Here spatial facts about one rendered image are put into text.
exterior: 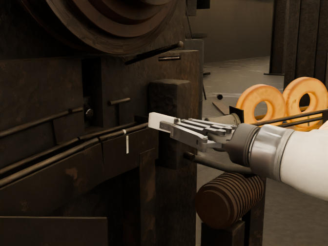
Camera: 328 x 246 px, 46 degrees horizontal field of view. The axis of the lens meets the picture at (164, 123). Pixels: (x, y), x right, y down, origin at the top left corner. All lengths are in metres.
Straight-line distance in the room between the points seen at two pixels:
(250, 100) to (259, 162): 0.48
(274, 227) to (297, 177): 1.40
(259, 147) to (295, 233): 1.37
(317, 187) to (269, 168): 0.08
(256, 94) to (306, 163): 0.53
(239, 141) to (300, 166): 0.11
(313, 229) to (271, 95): 1.05
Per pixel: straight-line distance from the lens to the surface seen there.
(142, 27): 0.85
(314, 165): 0.61
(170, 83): 1.00
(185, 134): 0.70
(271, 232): 1.98
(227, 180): 1.07
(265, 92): 1.13
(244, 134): 0.67
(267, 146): 0.64
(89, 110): 0.92
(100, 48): 0.78
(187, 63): 1.21
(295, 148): 0.63
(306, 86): 1.21
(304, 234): 2.01
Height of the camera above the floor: 0.92
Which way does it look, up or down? 13 degrees down
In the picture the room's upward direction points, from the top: straight up
